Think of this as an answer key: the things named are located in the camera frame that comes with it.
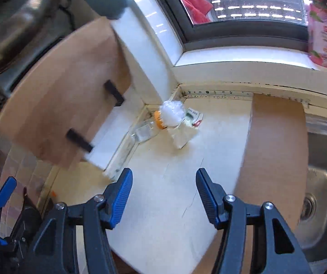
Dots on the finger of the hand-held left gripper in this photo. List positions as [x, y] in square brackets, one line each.
[31, 214]
[6, 191]

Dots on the grey window frame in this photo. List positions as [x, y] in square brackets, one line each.
[180, 25]

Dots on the white plastic wad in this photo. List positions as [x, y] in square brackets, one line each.
[170, 114]

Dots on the red cloth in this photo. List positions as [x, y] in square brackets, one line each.
[194, 2]

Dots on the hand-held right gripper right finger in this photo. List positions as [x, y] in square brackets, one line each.
[209, 199]

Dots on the pink refill pouch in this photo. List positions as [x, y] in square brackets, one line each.
[320, 28]

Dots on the clear plastic bottle orange cap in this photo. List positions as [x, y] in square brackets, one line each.
[143, 132]

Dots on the clear plastic wrapper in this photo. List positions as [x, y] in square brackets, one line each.
[182, 137]

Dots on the plain brown wooden board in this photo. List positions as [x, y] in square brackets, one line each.
[277, 154]

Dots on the sink drain strainer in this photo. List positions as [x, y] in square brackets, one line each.
[310, 205]

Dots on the small white printed packet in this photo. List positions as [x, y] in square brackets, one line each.
[193, 115]

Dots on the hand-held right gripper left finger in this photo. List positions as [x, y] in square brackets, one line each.
[120, 197]

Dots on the small orange scrap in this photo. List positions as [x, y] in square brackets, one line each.
[53, 194]

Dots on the metal wok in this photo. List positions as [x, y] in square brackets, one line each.
[18, 22]

